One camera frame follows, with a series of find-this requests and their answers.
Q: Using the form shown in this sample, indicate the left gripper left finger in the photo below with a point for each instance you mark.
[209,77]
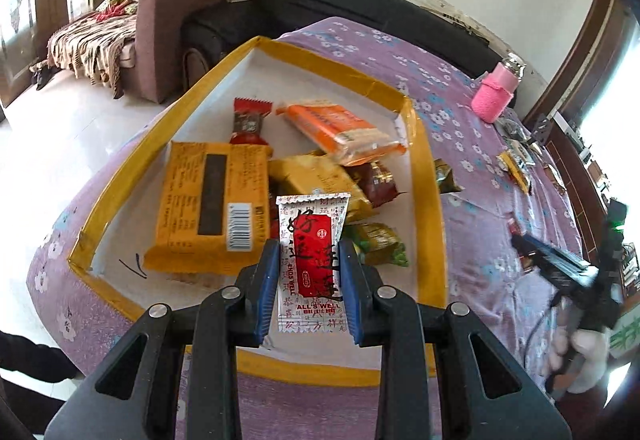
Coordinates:
[134,392]

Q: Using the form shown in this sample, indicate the white red sauce packet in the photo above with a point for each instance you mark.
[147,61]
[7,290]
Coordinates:
[309,295]

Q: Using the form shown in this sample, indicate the yellow snack bag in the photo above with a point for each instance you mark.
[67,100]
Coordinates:
[309,174]

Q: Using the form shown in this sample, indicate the right gloved hand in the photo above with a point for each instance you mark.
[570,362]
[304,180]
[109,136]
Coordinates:
[591,345]

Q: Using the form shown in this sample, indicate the dark red candy packet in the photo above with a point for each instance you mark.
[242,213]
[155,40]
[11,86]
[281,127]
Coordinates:
[375,181]

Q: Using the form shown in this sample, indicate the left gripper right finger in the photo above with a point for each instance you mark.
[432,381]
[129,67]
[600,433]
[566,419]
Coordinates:
[484,393]

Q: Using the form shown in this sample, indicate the purple floral tablecloth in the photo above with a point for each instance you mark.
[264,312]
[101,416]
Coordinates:
[482,268]

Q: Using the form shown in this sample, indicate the orange cracker packet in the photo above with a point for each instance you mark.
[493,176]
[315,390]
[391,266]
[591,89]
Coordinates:
[345,137]

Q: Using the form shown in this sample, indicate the green snack packet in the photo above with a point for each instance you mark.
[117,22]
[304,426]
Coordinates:
[377,244]

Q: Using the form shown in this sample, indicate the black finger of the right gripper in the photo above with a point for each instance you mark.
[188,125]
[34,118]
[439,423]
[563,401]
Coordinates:
[564,270]

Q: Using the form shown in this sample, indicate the black leather sofa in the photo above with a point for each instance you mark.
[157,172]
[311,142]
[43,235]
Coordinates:
[208,35]

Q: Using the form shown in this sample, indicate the large yellow biscuit box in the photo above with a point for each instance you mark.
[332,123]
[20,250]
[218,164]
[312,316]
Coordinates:
[214,209]

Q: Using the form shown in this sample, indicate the pink sleeved water bottle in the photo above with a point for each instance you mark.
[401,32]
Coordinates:
[497,88]

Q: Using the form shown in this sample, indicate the patterned blanket daybed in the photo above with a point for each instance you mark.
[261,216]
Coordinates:
[97,46]

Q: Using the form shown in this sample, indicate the yellow shallow cardboard tray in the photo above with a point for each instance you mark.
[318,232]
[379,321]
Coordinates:
[112,224]

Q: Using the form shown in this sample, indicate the red brown candy bar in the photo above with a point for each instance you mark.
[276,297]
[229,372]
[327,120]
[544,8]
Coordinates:
[249,115]

